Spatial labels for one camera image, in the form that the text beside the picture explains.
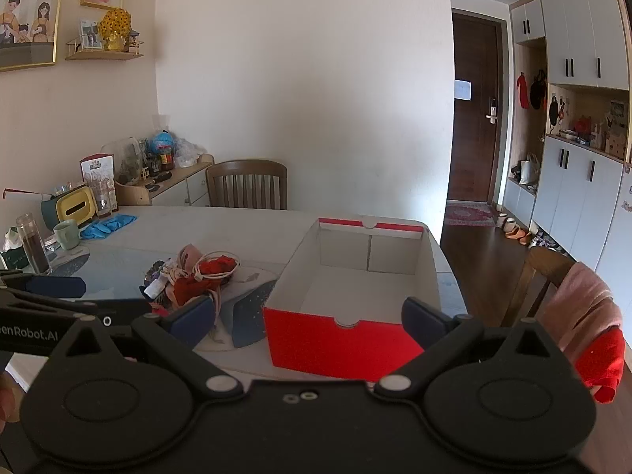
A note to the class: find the red cloth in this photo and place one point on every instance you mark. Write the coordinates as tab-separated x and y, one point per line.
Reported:
605	360

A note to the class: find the red patterned rug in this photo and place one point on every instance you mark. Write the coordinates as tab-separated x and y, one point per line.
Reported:
466	215

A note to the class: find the brown entrance door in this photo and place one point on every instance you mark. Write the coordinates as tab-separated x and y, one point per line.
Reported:
474	148

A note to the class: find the row of shoes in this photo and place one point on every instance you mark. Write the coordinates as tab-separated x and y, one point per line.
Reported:
516	232

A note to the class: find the pink plush strawberry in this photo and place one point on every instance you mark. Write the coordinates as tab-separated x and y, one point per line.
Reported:
190	290

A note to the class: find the pink fleece cloth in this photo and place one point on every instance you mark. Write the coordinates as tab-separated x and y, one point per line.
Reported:
190	254

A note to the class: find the dark sauce jar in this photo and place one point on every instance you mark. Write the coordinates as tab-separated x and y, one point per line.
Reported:
167	160

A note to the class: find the white wooden sideboard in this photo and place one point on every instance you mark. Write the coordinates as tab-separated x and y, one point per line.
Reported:
192	185

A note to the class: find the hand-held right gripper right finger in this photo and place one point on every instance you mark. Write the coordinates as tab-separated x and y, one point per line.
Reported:
424	313

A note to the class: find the clear plastic bag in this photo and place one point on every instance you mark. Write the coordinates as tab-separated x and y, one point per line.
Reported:
187	155

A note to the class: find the red and white cardboard box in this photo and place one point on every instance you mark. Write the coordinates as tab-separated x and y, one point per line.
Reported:
316	345

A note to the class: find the white tote bag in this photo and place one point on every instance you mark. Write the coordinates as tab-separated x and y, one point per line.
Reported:
529	170

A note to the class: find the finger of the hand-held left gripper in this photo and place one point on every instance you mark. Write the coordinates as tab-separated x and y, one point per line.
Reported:
54	286
123	308

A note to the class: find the clear plastic container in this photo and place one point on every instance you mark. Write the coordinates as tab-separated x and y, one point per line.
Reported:
126	158

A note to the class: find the tall glass jar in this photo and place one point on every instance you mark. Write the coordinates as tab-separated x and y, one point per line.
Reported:
34	252

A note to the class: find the framed family wall poster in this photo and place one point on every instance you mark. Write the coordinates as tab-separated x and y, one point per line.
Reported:
29	10

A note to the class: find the blue globe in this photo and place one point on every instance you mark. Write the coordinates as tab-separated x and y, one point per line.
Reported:
162	140

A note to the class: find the blue gloves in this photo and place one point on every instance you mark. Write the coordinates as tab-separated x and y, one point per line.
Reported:
106	227

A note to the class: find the red and white printed card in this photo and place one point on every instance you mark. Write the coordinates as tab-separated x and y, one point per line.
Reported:
96	168

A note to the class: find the green mug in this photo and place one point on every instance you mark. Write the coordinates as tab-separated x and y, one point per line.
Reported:
68	237

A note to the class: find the wooden chair with black seat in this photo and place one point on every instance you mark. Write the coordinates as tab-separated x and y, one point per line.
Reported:
543	261

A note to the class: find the pink fringed scarf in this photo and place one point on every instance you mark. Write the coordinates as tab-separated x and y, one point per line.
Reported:
582	301

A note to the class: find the wooden wall shelf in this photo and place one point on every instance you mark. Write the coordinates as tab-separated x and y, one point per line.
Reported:
103	55

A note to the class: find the tall white cabinet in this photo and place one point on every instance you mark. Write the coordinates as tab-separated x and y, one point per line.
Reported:
577	192

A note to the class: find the yellow and green tissue box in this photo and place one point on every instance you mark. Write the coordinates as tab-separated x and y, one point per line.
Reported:
74	207

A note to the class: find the red ornament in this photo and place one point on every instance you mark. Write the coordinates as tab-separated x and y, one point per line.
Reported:
582	128

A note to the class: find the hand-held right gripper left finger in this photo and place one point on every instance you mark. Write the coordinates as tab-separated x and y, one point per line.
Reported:
190	313

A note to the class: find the yellow flower ornament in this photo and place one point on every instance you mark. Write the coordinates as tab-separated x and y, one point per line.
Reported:
114	24

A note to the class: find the wooden slat-back chair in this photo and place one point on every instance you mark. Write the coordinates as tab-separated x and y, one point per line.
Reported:
247	170

